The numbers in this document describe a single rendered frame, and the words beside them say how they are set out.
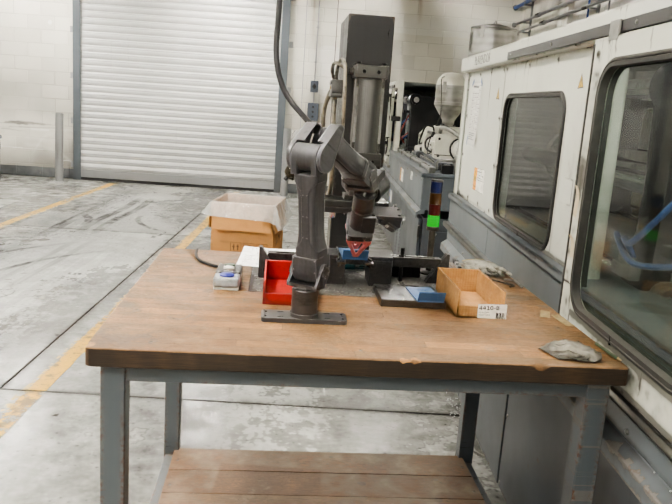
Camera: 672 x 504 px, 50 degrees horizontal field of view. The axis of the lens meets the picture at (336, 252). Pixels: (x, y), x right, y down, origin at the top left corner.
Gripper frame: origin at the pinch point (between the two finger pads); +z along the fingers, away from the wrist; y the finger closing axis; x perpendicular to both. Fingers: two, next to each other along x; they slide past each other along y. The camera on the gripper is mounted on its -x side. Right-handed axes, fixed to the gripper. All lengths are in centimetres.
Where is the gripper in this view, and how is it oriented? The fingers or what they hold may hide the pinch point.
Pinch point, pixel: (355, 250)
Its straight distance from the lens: 198.2
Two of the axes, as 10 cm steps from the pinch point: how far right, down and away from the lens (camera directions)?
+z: -1.1, 7.5, 6.5
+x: -9.9, -0.7, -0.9
